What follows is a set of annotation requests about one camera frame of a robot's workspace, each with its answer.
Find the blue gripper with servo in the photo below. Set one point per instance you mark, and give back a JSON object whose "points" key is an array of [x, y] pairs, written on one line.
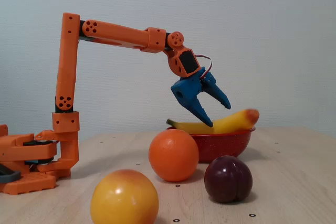
{"points": [[189, 90]]}

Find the yellow toy banana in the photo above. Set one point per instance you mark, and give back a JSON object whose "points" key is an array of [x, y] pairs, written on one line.
{"points": [[231, 124]]}

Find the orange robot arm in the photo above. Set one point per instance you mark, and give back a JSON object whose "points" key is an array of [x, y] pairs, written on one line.
{"points": [[67, 77]]}

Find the orange robot base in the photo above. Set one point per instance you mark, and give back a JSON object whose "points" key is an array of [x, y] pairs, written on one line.
{"points": [[26, 184]]}

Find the red speckled bowl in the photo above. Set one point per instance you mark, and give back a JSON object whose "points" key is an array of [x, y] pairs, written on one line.
{"points": [[223, 145]]}

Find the orange toy fruit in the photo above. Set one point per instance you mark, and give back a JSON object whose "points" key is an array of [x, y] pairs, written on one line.
{"points": [[173, 155]]}

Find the dark purple toy plum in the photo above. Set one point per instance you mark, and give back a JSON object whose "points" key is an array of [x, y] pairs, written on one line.
{"points": [[228, 179]]}

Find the yellow toy peach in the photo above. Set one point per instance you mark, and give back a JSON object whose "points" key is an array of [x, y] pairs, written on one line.
{"points": [[123, 197]]}

